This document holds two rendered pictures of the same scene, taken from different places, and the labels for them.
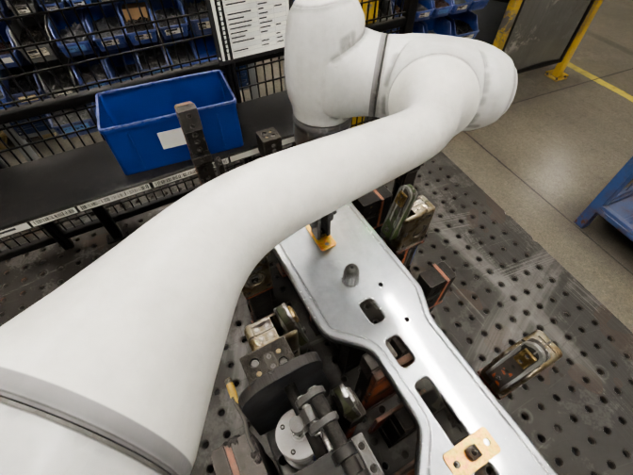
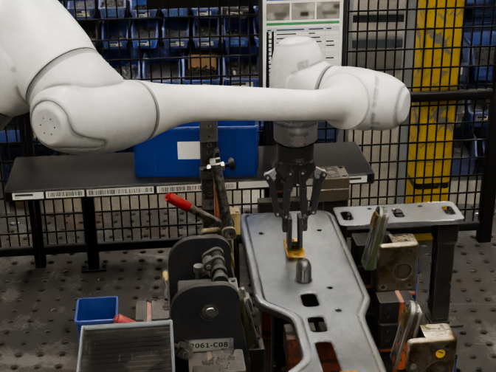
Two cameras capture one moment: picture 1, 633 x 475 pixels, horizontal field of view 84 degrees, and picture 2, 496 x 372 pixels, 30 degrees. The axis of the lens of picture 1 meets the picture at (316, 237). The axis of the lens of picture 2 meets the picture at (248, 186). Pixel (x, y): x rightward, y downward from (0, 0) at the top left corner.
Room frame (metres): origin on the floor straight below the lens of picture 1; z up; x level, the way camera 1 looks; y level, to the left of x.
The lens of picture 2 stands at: (-1.17, -0.60, 1.92)
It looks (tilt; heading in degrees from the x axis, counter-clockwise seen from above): 24 degrees down; 23
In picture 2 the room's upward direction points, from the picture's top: 1 degrees counter-clockwise
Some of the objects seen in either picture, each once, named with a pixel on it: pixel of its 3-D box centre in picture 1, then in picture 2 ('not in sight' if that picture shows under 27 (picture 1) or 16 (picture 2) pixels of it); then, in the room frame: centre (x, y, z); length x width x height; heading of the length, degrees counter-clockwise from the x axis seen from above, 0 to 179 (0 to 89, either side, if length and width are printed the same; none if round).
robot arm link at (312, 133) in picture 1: (322, 127); (295, 128); (0.48, -0.01, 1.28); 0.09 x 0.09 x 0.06
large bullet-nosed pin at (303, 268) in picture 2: (350, 274); (303, 271); (0.37, -0.07, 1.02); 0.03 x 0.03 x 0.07
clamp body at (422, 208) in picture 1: (400, 253); (392, 310); (0.52, -0.22, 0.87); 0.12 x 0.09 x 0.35; 118
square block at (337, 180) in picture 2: not in sight; (329, 238); (0.78, 0.01, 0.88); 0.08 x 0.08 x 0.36; 28
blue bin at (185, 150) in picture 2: (173, 121); (196, 140); (0.77, 0.36, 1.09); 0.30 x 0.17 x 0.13; 113
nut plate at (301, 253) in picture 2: (320, 233); (294, 245); (0.48, -0.01, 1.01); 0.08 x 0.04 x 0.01; 28
